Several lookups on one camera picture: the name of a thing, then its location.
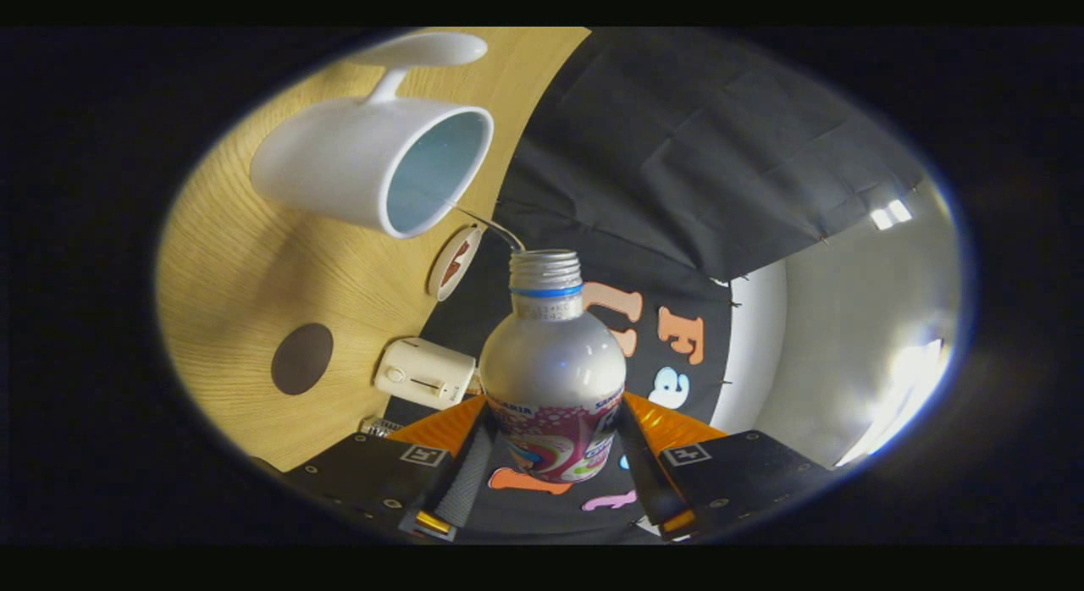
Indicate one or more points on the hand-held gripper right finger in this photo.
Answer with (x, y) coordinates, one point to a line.
(652, 481)

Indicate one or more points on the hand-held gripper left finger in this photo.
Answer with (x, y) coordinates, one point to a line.
(466, 481)

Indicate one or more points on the silver juice bottle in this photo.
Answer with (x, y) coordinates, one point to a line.
(550, 362)

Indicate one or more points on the brown round coaster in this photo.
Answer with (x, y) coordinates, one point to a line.
(302, 359)

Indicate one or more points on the clear juice stream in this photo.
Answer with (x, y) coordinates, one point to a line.
(489, 219)

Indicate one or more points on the white cup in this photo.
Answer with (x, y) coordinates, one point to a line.
(330, 163)

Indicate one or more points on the white toaster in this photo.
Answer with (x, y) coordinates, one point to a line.
(423, 372)

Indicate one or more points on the white plate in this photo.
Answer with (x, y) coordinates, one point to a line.
(440, 278)

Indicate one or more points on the red food pieces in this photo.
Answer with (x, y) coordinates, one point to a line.
(456, 262)

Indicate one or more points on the wide ceiling light panel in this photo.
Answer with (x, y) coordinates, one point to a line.
(902, 396)

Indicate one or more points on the wooden table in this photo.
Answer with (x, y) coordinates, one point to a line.
(237, 278)

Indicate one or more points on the striped ceiling light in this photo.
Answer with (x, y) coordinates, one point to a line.
(891, 214)

